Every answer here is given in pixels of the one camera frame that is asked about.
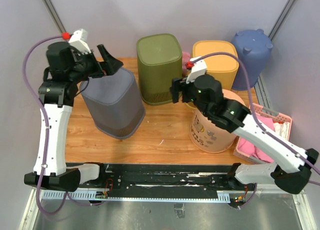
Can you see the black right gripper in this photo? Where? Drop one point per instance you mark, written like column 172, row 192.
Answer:
column 174, row 89

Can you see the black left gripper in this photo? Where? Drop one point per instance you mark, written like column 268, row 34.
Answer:
column 110, row 65

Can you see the grey ribbed plastic bin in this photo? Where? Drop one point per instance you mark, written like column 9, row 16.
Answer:
column 115, row 103

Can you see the green ribbed plastic bin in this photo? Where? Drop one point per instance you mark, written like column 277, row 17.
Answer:
column 159, row 60

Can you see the yellow ribbed plastic bin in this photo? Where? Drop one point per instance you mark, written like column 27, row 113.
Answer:
column 222, row 68

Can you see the orange plastic bin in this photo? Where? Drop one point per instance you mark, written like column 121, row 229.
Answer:
column 206, row 136

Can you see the blue plastic bucket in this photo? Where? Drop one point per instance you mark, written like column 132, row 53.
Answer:
column 254, row 49

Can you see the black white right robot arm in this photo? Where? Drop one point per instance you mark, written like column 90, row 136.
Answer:
column 292, row 165

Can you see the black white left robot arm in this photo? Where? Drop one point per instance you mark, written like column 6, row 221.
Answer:
column 68, row 64

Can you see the pink folded shirt on table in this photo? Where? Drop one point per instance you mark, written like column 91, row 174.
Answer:
column 185, row 58

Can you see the pink folded cloth in basket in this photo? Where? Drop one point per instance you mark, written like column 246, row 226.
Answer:
column 253, row 139

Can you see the pink perforated plastic basket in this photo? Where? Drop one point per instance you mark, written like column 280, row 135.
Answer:
column 263, row 112

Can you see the white cloth in basket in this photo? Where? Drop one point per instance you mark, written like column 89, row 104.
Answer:
column 282, row 129

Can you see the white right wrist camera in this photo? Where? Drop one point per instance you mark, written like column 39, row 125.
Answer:
column 197, row 67

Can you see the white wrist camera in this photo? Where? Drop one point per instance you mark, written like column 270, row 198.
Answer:
column 197, row 67
column 78, row 40

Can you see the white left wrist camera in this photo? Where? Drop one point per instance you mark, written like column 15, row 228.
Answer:
column 78, row 40

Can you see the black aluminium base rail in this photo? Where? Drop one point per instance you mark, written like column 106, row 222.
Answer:
column 156, row 182

